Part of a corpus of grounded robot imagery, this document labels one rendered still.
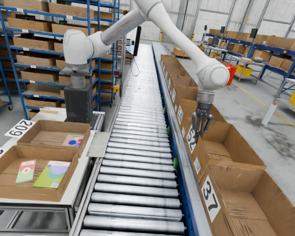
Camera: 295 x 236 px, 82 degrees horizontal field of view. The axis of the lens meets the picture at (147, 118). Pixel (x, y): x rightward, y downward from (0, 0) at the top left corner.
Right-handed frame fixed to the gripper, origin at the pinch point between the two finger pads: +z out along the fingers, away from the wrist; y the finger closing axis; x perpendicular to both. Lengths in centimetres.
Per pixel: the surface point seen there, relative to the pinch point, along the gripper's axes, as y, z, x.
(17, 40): 185, -61, -129
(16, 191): 89, 33, 15
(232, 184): -16.7, 19.1, 14.4
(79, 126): 80, 12, -41
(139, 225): 29, 41, 20
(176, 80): -10, -39, -131
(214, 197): 0.4, 17.4, 29.6
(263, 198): -28.6, 21.1, 21.2
